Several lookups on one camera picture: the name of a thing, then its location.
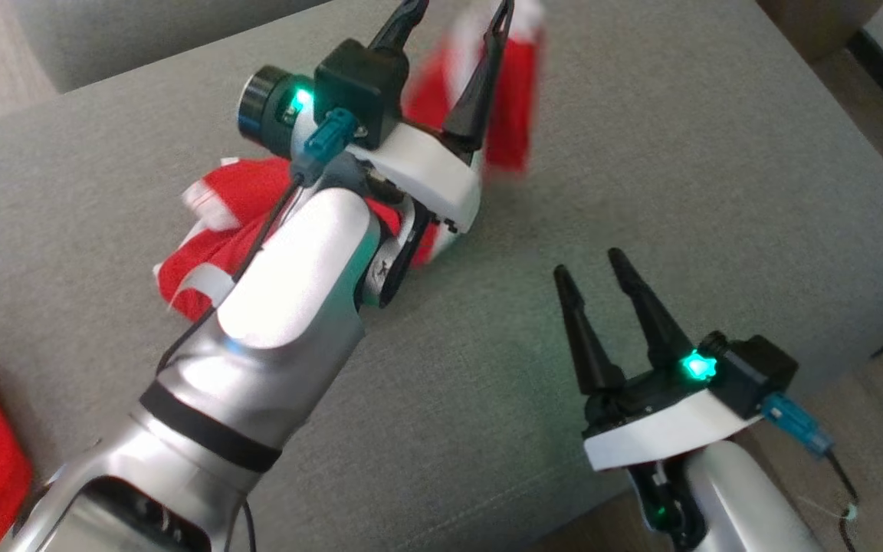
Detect small grey fabric sofa cushion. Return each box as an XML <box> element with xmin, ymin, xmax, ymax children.
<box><xmin>11</xmin><ymin>0</ymin><xmax>327</xmax><ymax>94</ymax></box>

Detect left camera cable teal plug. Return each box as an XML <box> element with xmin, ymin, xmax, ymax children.
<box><xmin>156</xmin><ymin>107</ymin><xmax>358</xmax><ymax>376</ymax></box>

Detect white cable strap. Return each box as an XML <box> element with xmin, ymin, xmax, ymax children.
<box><xmin>169</xmin><ymin>264</ymin><xmax>237</xmax><ymax>309</ymax></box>

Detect large grey fabric sofa seat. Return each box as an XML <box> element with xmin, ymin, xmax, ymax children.
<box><xmin>0</xmin><ymin>0</ymin><xmax>883</xmax><ymax>552</ymax></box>

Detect red shorts white waistband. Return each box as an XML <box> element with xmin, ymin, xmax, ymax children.
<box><xmin>154</xmin><ymin>0</ymin><xmax>546</xmax><ymax>323</ymax></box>

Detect mustard yellow furniture piece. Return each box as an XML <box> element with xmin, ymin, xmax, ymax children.
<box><xmin>756</xmin><ymin>0</ymin><xmax>883</xmax><ymax>62</ymax></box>

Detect right camera cable teal plug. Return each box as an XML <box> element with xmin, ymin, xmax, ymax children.
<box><xmin>762</xmin><ymin>393</ymin><xmax>862</xmax><ymax>552</ymax></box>

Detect camera cable teal plug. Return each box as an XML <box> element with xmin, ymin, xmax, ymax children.
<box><xmin>156</xmin><ymin>107</ymin><xmax>358</xmax><ymax>376</ymax></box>
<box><xmin>762</xmin><ymin>393</ymin><xmax>862</xmax><ymax>552</ymax></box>

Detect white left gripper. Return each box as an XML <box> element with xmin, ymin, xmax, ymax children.
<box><xmin>350</xmin><ymin>0</ymin><xmax>517</xmax><ymax>235</ymax></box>

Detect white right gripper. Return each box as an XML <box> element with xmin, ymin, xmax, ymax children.
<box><xmin>553</xmin><ymin>247</ymin><xmax>764</xmax><ymax>472</ymax></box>

